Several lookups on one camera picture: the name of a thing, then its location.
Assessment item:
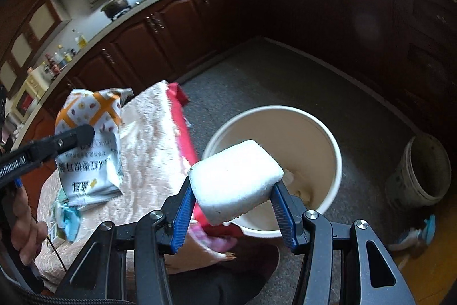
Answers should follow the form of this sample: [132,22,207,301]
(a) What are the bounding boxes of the row of condiment bottles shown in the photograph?
[43,44,77,77]

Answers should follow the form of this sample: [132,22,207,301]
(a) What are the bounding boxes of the dark wooden kitchen cabinets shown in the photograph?
[21,0,457,163]

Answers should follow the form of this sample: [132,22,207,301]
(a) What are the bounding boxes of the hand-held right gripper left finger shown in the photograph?
[53,178,197,305]

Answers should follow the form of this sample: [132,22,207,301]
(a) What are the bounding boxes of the white sponge block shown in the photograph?
[188,139,285,226]

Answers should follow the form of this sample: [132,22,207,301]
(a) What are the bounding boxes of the black cable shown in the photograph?
[34,216,68,272]

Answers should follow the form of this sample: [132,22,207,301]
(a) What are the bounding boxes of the pink textured tablecloth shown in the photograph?
[36,80,236,286]

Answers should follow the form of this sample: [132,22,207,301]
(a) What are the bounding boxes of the orange white snack bag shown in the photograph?
[55,88,134,211]

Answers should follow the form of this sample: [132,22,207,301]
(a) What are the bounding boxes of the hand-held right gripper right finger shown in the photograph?
[269,180,418,305]

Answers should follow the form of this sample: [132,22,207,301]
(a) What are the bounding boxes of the blue white cloth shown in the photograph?
[388,214,437,252]

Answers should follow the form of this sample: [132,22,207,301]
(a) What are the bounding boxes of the cream countertop appliance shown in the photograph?
[12,67,47,116]

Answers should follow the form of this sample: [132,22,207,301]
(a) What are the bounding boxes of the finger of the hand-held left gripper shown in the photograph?
[30,124,96,160]

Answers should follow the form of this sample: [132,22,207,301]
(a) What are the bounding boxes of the white plastic bucket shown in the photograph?
[202,106,343,238]

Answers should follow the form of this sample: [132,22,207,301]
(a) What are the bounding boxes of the yellow oil bottle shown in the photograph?
[73,29,88,50]

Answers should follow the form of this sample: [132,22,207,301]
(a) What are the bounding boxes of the wall cabinet with glass doors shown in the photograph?
[0,0,72,98]

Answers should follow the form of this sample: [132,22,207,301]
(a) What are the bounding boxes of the red cloth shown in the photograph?
[167,81,238,261]

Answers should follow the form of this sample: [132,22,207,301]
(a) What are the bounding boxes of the small printed packet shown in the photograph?
[52,191,83,242]

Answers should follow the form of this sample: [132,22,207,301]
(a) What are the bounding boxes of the person's left hand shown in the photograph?
[0,188,49,268]

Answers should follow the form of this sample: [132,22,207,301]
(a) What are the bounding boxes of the cooking pot with lid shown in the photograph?
[101,0,130,20]

